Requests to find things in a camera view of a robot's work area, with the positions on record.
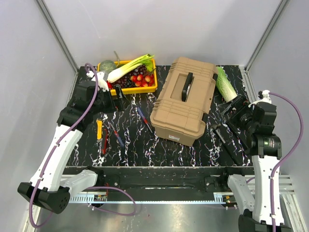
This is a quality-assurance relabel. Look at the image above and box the aluminium frame rail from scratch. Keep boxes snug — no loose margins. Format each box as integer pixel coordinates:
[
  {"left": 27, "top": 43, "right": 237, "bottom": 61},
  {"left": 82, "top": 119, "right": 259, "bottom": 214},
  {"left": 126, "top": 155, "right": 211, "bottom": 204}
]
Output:
[{"left": 60, "top": 175, "right": 296, "bottom": 206}]

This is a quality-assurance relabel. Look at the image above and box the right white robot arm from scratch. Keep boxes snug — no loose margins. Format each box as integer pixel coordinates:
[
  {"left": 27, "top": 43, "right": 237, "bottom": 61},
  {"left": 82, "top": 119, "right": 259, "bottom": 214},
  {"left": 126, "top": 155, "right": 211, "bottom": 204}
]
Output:
[{"left": 219, "top": 95, "right": 292, "bottom": 232}]

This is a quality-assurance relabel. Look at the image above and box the green white leek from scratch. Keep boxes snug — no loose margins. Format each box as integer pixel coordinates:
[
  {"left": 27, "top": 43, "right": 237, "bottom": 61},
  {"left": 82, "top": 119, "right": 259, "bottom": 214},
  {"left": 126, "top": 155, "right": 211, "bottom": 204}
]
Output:
[{"left": 107, "top": 54, "right": 155, "bottom": 83}]

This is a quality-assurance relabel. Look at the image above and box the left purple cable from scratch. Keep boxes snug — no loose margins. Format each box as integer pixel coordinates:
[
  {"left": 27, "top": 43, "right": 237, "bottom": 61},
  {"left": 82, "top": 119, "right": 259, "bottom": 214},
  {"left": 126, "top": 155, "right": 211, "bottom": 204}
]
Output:
[{"left": 29, "top": 63, "right": 137, "bottom": 229}]

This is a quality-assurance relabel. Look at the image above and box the blue screwdriver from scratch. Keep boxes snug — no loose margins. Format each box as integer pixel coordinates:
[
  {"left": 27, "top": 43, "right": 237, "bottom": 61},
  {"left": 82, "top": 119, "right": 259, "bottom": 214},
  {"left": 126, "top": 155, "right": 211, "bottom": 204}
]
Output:
[
  {"left": 110, "top": 124, "right": 125, "bottom": 147},
  {"left": 137, "top": 107, "right": 153, "bottom": 134}
]

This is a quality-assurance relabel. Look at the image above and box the yellow utility knife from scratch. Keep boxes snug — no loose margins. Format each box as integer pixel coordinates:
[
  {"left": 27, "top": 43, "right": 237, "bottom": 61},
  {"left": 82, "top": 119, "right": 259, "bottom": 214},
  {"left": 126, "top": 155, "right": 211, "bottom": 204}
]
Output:
[{"left": 96, "top": 119, "right": 103, "bottom": 141}]

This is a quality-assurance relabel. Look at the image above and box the red apple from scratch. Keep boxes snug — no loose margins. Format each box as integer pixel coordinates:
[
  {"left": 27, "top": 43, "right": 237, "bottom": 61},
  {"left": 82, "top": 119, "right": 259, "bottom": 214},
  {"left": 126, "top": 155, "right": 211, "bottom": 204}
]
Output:
[{"left": 107, "top": 82, "right": 113, "bottom": 89}]

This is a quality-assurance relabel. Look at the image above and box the red black utility knife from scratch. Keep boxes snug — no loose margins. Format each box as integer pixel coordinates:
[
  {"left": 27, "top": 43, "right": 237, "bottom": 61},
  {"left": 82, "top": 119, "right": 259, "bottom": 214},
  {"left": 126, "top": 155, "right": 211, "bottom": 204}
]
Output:
[{"left": 101, "top": 129, "right": 108, "bottom": 155}]

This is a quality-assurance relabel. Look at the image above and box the tan plastic tool box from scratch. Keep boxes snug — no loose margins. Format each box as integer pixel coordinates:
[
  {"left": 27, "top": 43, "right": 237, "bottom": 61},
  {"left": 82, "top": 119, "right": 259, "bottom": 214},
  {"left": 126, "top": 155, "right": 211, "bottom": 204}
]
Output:
[{"left": 150, "top": 57, "right": 218, "bottom": 146}]

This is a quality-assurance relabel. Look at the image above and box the blue screwdriver left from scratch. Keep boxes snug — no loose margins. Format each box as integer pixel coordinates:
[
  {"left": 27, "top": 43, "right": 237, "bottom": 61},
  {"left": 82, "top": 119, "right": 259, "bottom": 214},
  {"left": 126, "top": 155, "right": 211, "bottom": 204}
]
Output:
[{"left": 110, "top": 124, "right": 125, "bottom": 147}]

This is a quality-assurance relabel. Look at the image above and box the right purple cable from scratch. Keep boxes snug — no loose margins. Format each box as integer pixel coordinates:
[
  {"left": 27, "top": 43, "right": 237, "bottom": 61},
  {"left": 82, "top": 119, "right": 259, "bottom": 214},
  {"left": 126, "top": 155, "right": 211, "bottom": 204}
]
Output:
[{"left": 246, "top": 93, "right": 304, "bottom": 232}]

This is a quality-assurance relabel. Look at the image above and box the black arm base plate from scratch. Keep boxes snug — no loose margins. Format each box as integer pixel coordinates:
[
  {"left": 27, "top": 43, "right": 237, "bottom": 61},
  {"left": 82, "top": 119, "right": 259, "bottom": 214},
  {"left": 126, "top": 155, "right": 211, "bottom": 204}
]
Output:
[{"left": 61, "top": 166, "right": 255, "bottom": 203}]

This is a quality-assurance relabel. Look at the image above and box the purple cable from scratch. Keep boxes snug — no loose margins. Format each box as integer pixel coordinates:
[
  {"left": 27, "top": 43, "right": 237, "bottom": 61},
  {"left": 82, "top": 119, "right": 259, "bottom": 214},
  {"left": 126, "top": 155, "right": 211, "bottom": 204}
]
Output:
[
  {"left": 246, "top": 93, "right": 304, "bottom": 232},
  {"left": 29, "top": 63, "right": 137, "bottom": 229}
]

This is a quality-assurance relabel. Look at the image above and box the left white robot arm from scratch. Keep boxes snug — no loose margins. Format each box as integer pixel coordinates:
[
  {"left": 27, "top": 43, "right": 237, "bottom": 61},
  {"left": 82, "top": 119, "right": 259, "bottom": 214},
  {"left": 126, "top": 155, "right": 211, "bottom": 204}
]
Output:
[{"left": 17, "top": 81, "right": 126, "bottom": 214}]

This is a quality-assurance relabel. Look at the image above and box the green napa cabbage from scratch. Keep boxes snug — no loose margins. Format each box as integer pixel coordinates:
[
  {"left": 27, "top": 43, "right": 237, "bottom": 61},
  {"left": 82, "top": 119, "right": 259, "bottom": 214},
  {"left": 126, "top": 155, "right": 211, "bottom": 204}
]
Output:
[{"left": 216, "top": 67, "right": 237, "bottom": 102}]

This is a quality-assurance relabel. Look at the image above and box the yellow plastic fruit tray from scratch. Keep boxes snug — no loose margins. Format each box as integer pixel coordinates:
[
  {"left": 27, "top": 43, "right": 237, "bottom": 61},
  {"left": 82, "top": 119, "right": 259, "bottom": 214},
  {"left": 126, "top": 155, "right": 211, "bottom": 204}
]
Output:
[{"left": 97, "top": 58, "right": 158, "bottom": 96}]

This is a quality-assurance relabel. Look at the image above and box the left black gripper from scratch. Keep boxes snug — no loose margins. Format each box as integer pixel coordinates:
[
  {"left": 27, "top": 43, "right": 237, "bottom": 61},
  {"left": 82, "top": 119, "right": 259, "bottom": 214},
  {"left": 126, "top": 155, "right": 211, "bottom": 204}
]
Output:
[{"left": 90, "top": 85, "right": 130, "bottom": 115}]

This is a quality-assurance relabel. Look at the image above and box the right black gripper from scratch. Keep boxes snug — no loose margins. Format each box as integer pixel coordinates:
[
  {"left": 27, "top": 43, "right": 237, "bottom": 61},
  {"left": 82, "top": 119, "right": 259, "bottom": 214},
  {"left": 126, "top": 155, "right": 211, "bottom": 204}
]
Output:
[{"left": 216, "top": 94, "right": 257, "bottom": 132}]

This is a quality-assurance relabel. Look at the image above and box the red yellow lychee cluster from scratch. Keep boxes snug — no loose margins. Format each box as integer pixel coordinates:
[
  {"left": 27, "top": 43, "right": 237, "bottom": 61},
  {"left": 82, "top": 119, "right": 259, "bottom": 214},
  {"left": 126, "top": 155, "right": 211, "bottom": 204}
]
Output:
[{"left": 130, "top": 73, "right": 155, "bottom": 87}]

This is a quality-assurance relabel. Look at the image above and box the blue screwdriver right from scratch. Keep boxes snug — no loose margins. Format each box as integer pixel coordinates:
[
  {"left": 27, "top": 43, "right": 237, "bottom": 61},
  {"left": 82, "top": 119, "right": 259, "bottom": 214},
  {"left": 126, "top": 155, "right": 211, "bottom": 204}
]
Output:
[{"left": 137, "top": 107, "right": 153, "bottom": 134}]

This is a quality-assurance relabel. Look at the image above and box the steel claw hammer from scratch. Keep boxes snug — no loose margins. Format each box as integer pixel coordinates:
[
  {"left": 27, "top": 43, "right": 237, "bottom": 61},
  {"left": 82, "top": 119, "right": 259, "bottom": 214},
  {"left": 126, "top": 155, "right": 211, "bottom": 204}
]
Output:
[{"left": 210, "top": 124, "right": 226, "bottom": 144}]

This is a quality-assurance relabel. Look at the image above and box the green netted melon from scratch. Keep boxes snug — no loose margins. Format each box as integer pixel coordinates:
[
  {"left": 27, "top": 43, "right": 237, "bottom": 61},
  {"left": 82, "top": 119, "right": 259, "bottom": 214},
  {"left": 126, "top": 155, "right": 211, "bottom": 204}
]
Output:
[{"left": 98, "top": 60, "right": 117, "bottom": 73}]

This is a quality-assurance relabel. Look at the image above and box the purple grape bunch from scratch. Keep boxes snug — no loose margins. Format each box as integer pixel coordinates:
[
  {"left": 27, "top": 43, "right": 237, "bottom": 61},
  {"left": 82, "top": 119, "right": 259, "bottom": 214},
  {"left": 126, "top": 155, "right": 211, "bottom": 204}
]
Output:
[{"left": 112, "top": 64, "right": 147, "bottom": 88}]

